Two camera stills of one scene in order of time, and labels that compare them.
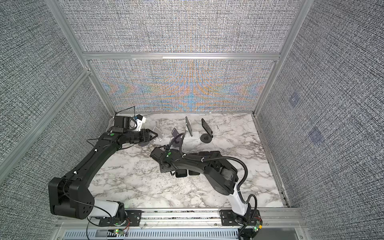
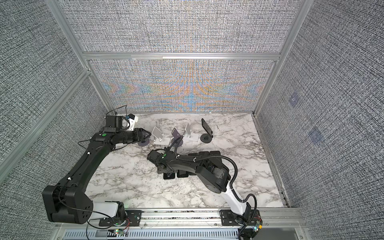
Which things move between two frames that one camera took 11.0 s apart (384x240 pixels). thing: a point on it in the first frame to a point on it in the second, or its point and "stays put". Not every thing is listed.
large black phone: (214, 154) stays put
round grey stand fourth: (176, 142) stays put
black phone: (181, 173) stays put
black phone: (189, 126) to (171, 177)
